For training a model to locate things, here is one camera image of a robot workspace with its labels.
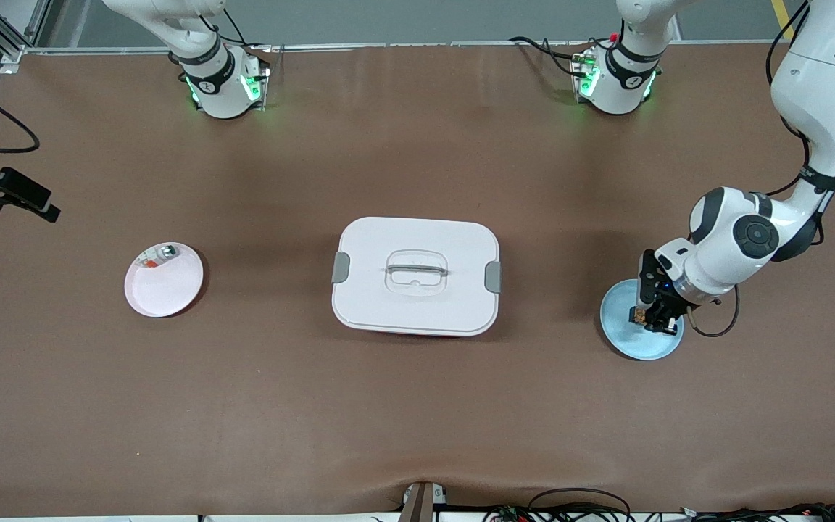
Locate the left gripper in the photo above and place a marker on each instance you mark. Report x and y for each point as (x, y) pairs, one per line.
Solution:
(667, 305)

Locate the orange and black switch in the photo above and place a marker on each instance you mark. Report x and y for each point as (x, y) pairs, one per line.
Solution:
(636, 315)

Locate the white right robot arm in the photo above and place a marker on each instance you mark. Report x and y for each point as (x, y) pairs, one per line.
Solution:
(218, 87)

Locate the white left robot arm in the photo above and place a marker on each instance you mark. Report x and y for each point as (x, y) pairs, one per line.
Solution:
(823, 87)

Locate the white lidded box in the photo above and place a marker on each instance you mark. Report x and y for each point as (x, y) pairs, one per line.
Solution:
(417, 304)

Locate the light blue plate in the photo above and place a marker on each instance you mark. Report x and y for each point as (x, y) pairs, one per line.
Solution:
(620, 341)

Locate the pink plate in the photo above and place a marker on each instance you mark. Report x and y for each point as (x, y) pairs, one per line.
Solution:
(164, 290)

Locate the brown table mat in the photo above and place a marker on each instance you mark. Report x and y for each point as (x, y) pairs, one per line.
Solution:
(417, 420)

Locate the silver aluminium frame profile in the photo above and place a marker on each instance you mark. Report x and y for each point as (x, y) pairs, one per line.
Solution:
(11, 56)

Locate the white and red switch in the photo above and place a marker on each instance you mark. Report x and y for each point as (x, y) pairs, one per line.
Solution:
(166, 252)

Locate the brown bracket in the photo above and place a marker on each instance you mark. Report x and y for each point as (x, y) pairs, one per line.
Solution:
(417, 507)

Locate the silver aluminium table rail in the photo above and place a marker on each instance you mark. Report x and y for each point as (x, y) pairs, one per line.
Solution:
(425, 45)

